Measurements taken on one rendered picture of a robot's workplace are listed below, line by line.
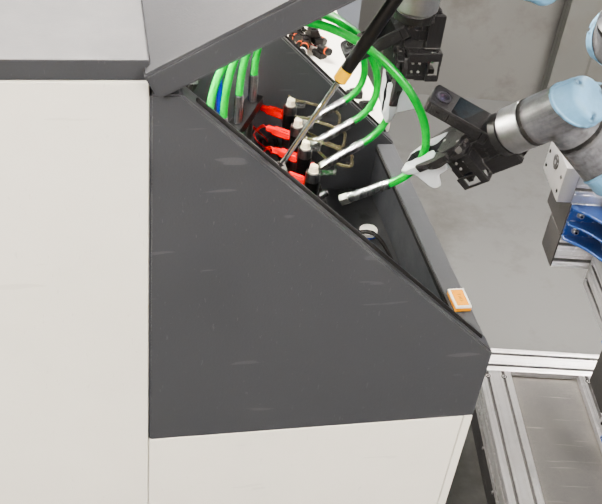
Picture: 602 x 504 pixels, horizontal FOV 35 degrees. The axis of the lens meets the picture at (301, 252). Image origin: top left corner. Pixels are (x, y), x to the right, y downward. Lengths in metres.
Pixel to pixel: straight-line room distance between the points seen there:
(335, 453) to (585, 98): 0.77
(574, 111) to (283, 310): 0.52
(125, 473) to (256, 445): 0.23
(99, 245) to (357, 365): 0.49
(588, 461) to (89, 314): 1.53
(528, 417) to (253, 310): 1.31
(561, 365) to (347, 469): 1.12
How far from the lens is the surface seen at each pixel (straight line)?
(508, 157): 1.55
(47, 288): 1.43
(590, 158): 1.49
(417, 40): 1.66
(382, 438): 1.78
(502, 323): 3.23
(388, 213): 2.08
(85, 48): 1.25
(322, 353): 1.58
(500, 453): 2.52
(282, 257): 1.43
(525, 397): 2.71
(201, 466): 1.75
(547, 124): 1.46
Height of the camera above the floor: 2.07
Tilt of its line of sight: 38 degrees down
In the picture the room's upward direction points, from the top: 7 degrees clockwise
